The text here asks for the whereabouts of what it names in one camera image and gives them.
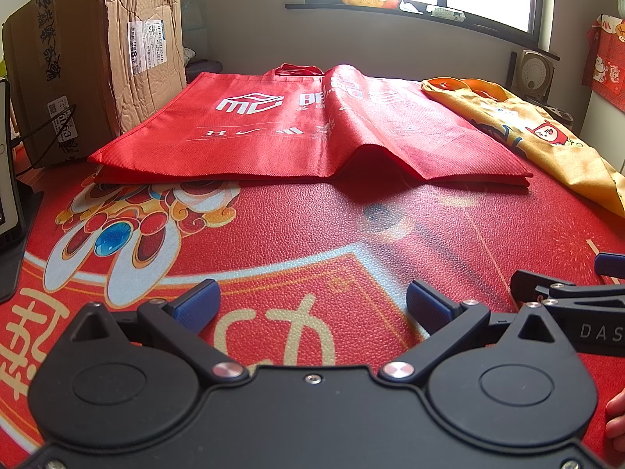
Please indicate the yellow cartoon shopping bag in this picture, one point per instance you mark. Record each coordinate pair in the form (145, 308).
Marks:
(561, 156)

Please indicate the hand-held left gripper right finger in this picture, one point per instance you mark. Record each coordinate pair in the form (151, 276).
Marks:
(429, 305)

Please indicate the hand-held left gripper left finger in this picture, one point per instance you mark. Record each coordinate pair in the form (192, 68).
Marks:
(200, 303)

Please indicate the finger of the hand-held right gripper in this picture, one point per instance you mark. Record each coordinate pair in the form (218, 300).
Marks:
(613, 265)
(537, 290)

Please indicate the white crumpled wrapper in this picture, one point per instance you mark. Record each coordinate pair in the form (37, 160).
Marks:
(410, 6)

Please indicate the yellow packet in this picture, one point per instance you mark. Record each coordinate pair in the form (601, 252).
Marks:
(368, 0)

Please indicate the dark lidded pot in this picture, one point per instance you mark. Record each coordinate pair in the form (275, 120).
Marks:
(556, 113)

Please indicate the red printed table mat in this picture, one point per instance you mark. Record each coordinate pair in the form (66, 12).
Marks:
(293, 234)

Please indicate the brown cardboard box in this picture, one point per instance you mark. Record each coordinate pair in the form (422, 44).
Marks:
(97, 58)

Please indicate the beige round fan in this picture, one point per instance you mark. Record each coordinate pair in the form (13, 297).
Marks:
(534, 72)

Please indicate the red printed cloth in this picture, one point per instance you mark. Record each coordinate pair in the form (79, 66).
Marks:
(605, 58)

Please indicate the person's right hand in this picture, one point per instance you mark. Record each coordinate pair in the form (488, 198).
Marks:
(617, 413)

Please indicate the red shopping bag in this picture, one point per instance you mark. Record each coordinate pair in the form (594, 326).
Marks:
(244, 146)

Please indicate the white tablet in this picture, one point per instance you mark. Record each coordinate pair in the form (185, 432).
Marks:
(7, 156)

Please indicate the dark tablet stand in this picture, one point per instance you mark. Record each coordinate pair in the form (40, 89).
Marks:
(19, 264)

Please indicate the white green packet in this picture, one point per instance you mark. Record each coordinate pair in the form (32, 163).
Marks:
(444, 12)

